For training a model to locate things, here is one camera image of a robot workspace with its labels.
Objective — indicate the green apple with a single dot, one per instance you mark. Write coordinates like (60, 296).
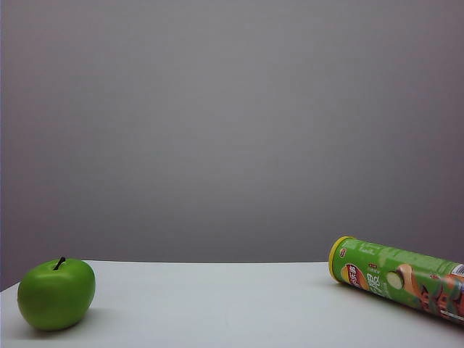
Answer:
(54, 297)

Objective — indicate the green chips can yellow lid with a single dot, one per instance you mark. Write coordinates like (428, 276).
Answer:
(398, 279)

